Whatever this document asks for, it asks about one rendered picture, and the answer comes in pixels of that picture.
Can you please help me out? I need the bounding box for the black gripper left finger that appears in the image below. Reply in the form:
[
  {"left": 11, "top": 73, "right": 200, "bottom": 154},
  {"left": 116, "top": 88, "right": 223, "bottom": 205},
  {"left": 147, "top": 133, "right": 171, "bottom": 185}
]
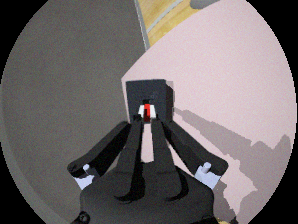
[{"left": 67, "top": 105, "right": 145, "bottom": 201}]

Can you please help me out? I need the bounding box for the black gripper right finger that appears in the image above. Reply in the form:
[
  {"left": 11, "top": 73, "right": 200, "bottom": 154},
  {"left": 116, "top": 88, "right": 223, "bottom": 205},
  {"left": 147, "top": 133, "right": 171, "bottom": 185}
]
[{"left": 150, "top": 105, "right": 229, "bottom": 202}]

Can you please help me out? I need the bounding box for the red peg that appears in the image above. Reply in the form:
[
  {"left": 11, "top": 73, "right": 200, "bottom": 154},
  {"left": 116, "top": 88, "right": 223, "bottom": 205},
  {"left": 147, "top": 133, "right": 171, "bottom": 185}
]
[{"left": 144, "top": 104, "right": 150, "bottom": 122}]

